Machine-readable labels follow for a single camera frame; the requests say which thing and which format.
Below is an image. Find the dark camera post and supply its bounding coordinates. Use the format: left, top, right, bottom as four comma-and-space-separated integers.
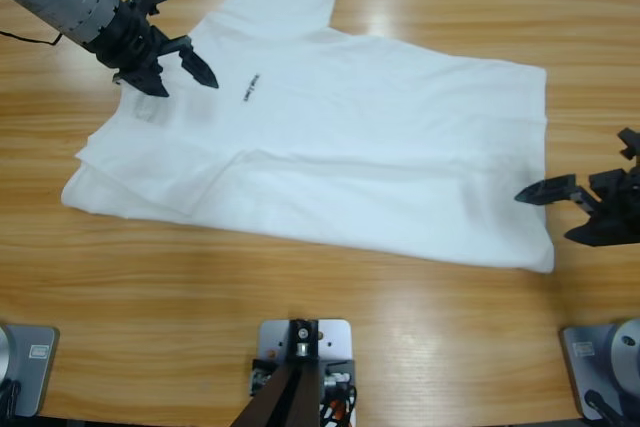
232, 317, 321, 427

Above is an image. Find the white t-shirt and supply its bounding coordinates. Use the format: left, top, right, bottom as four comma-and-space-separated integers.
60, 0, 557, 276

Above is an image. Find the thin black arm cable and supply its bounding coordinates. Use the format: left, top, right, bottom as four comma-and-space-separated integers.
0, 29, 64, 47

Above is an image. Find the black base power cable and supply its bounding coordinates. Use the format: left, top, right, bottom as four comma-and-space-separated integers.
0, 379, 24, 418
583, 389, 631, 427

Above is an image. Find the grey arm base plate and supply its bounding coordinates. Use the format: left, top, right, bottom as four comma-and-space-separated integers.
558, 316, 640, 421
0, 322, 61, 419

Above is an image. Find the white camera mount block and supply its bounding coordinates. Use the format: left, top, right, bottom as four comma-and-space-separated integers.
249, 317, 359, 427

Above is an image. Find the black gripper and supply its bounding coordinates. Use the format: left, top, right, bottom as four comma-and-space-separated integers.
84, 0, 221, 99
513, 162, 640, 249

